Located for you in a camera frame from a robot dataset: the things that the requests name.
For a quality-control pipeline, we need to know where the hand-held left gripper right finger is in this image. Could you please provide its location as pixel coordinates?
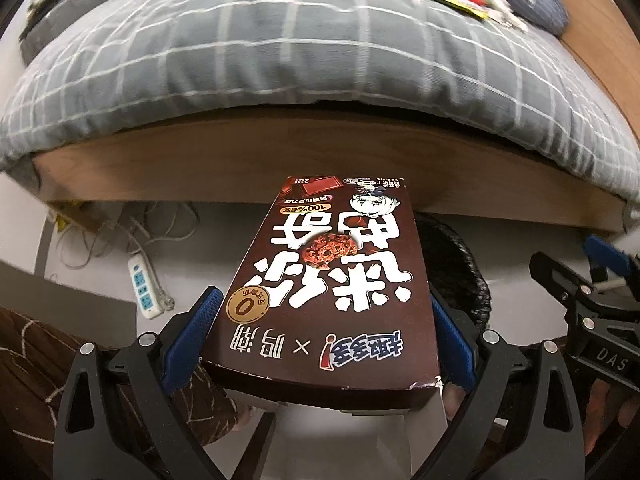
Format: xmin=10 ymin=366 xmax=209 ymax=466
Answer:
xmin=415 ymin=285 xmax=586 ymax=480

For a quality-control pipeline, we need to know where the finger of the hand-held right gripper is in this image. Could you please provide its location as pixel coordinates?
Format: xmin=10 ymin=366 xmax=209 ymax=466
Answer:
xmin=582 ymin=234 xmax=640 ymax=281
xmin=529 ymin=251 xmax=640 ymax=312

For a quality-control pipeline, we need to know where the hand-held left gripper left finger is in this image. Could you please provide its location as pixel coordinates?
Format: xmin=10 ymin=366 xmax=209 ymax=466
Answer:
xmin=52 ymin=285 xmax=226 ymax=480

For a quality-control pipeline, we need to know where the bin with black bag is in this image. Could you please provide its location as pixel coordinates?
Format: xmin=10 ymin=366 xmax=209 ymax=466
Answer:
xmin=412 ymin=212 xmax=493 ymax=341

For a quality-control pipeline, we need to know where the brown cookie box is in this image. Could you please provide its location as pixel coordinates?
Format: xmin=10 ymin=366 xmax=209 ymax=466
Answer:
xmin=200 ymin=175 xmax=448 ymax=480

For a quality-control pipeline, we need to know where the person's right hand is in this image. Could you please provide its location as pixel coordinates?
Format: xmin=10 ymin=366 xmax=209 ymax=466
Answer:
xmin=584 ymin=375 xmax=640 ymax=443

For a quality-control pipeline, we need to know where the white power strip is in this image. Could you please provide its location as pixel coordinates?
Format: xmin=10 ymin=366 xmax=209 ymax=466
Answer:
xmin=127 ymin=254 xmax=166 ymax=320

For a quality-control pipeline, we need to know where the person's brown patterned trouser leg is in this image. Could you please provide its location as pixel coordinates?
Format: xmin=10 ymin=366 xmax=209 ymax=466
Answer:
xmin=0 ymin=307 xmax=251 ymax=480

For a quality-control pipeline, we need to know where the wooden bed base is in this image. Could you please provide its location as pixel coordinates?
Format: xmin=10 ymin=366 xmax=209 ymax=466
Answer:
xmin=32 ymin=110 xmax=628 ymax=233

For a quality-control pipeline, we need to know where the wooden headboard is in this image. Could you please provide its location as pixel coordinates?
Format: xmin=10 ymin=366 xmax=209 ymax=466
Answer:
xmin=555 ymin=0 xmax=640 ymax=161

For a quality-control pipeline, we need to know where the grey checked bed sheet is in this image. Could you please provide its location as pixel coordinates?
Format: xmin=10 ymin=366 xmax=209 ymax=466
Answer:
xmin=0 ymin=0 xmax=640 ymax=201

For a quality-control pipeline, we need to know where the yellow and white snack wrapper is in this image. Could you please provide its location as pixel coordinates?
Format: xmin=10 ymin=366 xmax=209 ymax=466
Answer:
xmin=415 ymin=0 xmax=493 ymax=21

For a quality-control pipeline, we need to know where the grey suitcase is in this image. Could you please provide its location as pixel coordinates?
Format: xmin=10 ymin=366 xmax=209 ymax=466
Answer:
xmin=22 ymin=0 xmax=121 ymax=56

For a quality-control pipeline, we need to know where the grey power cable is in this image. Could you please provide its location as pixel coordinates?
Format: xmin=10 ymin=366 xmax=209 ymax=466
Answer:
xmin=55 ymin=202 xmax=201 ymax=271

